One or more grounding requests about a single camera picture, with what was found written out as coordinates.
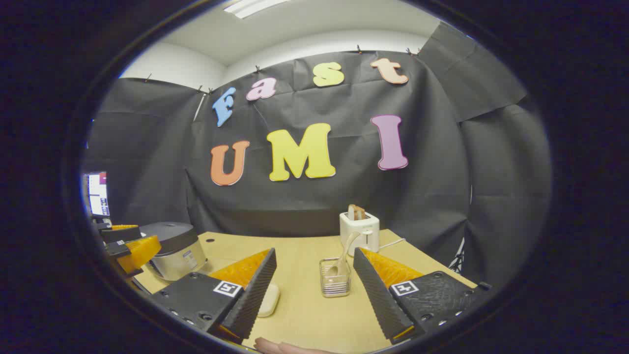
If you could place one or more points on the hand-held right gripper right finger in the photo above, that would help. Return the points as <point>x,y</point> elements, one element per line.
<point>378,300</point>

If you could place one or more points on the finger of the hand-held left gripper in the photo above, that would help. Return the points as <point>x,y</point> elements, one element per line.
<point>120,235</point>
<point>142,253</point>

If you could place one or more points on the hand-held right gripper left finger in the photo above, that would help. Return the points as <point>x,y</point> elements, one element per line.
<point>255,295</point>

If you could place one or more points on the silver black rice cooker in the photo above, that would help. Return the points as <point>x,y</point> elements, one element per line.
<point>172,246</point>

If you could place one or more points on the wooden spoon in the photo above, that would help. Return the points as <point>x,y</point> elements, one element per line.
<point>339,269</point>

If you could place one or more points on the computer monitor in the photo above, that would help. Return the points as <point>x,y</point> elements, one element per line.
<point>98,194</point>

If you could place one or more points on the white toaster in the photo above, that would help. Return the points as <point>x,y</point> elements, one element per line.
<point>358,228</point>

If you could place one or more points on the toasted bread slice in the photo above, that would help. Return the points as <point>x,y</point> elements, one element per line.
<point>352,212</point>
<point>360,213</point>

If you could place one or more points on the metal stand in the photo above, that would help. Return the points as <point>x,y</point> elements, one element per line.
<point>458,260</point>

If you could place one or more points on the black backdrop cloth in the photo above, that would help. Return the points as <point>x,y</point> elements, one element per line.
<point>344,206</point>

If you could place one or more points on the ceiling light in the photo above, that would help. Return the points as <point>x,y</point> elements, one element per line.
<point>253,7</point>

